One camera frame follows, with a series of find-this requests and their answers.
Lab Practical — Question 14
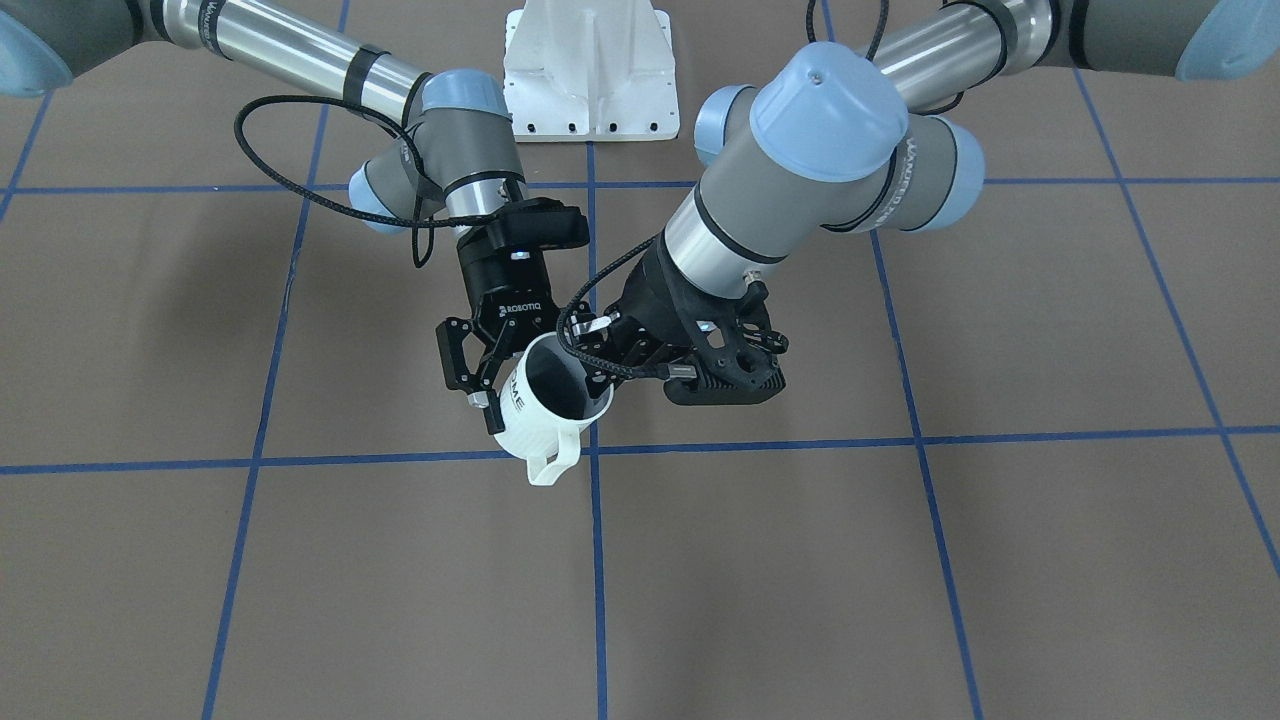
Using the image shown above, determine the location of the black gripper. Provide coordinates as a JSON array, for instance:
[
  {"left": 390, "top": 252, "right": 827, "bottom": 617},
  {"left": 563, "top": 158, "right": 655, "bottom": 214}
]
[
  {"left": 435, "top": 234, "right": 561, "bottom": 436},
  {"left": 590, "top": 240, "right": 788, "bottom": 383}
]

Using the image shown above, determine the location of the white ribbed HOME mug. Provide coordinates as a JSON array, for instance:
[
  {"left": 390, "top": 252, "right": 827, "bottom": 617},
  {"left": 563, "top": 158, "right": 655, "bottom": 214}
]
[{"left": 495, "top": 332, "right": 614, "bottom": 486}]

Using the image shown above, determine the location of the white metal mounting plate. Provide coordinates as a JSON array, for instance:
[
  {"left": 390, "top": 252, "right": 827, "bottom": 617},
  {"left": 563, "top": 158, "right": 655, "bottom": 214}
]
[{"left": 503, "top": 1, "right": 681, "bottom": 143}]

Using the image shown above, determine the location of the brown paper table mat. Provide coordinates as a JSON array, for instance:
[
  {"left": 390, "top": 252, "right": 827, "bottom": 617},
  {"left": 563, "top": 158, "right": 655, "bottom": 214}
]
[{"left": 1, "top": 44, "right": 1279, "bottom": 719}]

